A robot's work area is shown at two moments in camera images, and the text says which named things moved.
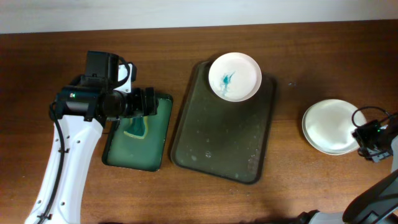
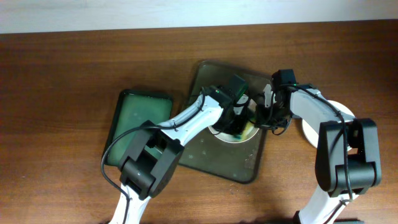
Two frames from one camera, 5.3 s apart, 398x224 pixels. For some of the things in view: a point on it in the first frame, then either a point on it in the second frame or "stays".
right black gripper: (360, 134) -> (262, 121)
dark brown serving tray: (227, 139) stays
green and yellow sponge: (137, 127) -> (248, 129)
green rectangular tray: (146, 154) stays
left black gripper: (142, 108) -> (225, 127)
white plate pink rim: (235, 76) -> (249, 130)
